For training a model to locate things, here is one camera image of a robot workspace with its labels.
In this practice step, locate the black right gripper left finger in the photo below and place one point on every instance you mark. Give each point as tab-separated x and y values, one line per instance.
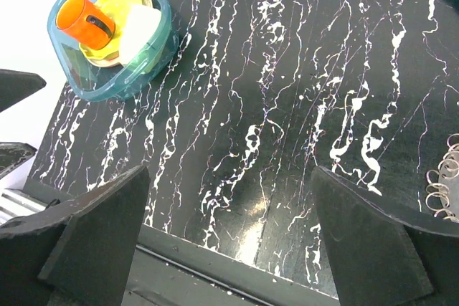
82	247

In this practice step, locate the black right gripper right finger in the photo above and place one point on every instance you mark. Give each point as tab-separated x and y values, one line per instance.
381	252

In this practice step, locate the teal transparent plastic bin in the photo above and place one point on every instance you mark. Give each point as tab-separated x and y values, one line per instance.
120	82

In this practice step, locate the orange mug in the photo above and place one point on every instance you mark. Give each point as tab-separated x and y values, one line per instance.
85	22

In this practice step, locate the cream white mug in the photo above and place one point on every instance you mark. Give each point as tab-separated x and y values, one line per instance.
141	24

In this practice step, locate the yellow dotted plate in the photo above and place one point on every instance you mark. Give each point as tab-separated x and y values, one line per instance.
119	11

